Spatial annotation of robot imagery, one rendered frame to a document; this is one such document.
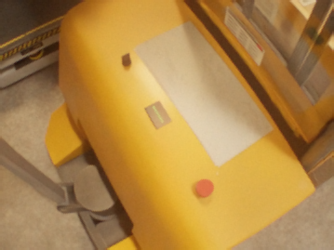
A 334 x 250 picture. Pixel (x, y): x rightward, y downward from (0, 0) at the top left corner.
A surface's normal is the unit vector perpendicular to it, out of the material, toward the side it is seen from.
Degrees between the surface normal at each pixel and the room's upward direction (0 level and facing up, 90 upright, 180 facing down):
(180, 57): 0
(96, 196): 0
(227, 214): 0
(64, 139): 22
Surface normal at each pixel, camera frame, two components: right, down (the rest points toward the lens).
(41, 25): -0.01, -0.37
